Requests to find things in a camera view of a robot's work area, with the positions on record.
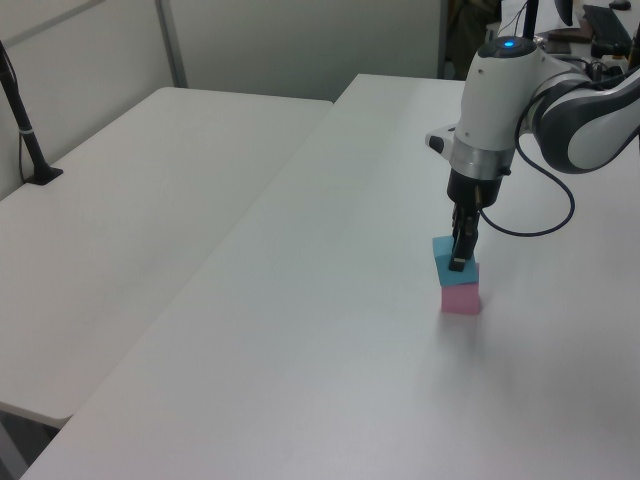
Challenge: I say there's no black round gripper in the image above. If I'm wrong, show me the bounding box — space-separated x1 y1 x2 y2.
445 168 503 274

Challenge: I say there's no blue foam cube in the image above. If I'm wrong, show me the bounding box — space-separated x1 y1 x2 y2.
431 235 480 288

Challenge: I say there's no pink foam cube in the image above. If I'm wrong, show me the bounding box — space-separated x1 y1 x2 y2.
440 281 482 316

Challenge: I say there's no olive green jacket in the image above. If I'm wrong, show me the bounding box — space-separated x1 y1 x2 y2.
447 0 496 80

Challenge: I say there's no brown leather wallet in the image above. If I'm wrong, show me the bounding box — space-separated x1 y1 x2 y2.
546 28 597 44

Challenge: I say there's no black monitor stand pole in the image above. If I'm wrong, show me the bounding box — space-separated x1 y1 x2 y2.
522 0 541 40

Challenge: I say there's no black computer keyboard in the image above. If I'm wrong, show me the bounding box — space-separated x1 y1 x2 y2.
582 4 634 44

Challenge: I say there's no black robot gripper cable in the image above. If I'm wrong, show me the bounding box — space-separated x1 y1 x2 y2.
477 69 576 238

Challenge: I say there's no grey metal partition post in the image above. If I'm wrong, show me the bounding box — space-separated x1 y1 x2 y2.
154 0 189 89

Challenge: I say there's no black camera stand pole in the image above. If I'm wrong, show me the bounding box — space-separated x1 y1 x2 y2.
0 39 65 187

